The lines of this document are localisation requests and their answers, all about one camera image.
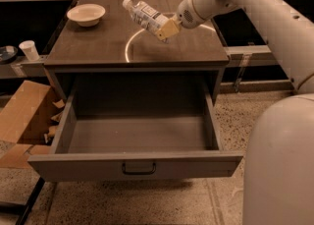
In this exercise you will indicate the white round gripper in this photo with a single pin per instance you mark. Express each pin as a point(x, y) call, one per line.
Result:
point(184, 15)

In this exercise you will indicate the clear plastic water bottle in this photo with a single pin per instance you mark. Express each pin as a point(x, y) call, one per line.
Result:
point(146, 16)

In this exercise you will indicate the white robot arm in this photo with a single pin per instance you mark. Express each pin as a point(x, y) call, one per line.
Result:
point(279, 161)

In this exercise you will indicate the grey cabinet with counter top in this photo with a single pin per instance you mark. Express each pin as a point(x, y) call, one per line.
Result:
point(119, 68)

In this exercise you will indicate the open grey top drawer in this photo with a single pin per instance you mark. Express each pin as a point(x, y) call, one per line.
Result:
point(107, 125)

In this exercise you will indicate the white ceramic bowl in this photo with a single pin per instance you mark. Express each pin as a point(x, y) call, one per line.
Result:
point(86, 15)

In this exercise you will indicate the white paper cup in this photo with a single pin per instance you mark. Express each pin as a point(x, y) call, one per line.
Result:
point(29, 49)

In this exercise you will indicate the dark round plate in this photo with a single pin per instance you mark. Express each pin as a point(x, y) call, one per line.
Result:
point(8, 54)

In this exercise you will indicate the brown cardboard box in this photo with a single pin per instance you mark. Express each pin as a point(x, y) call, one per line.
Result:
point(29, 122)

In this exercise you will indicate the black floor stand leg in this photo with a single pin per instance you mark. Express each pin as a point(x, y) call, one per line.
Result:
point(22, 210)

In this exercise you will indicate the grey metal rail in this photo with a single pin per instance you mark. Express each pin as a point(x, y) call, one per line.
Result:
point(252, 55)

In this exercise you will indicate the black drawer handle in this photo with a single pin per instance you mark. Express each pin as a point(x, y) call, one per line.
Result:
point(138, 168)

